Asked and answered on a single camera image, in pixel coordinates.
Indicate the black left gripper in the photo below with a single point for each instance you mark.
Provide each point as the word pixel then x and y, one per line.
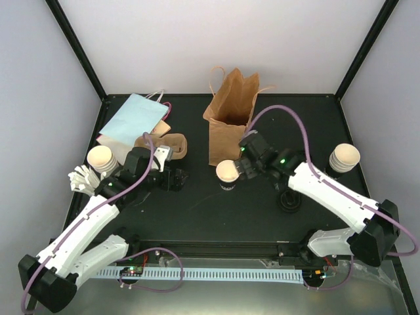
pixel 177 184

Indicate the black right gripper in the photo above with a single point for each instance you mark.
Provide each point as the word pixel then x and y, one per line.
pixel 242 163

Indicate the single black sleeved cup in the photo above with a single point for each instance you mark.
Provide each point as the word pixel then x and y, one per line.
pixel 227 174

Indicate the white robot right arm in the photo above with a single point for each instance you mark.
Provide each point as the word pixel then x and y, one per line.
pixel 370 232

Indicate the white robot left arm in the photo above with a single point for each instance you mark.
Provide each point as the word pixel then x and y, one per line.
pixel 54 275

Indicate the black coffee cup lid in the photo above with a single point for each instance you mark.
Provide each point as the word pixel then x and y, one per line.
pixel 289 201

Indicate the brown pulp cup carrier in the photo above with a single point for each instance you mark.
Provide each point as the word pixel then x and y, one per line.
pixel 176 141

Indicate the small brown paper bag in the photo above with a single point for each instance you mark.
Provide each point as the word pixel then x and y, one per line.
pixel 161 129

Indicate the light blue paper bag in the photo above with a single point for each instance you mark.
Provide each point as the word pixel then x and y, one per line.
pixel 136 116

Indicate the left paper cup stack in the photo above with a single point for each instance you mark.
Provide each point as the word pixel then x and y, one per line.
pixel 101 159

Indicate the paper cup stack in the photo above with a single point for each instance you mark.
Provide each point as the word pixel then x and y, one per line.
pixel 101 159
pixel 342 160

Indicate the white plastic cutlery bundle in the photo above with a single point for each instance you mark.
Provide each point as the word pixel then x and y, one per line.
pixel 83 180

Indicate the right paper cup stack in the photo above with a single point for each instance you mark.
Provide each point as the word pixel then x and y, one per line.
pixel 342 160

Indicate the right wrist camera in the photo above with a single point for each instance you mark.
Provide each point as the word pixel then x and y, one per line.
pixel 250 133

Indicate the black aluminium rail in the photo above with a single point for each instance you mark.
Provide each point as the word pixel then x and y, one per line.
pixel 231 249

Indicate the light blue cable duct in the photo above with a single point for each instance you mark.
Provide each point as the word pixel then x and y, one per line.
pixel 202 274

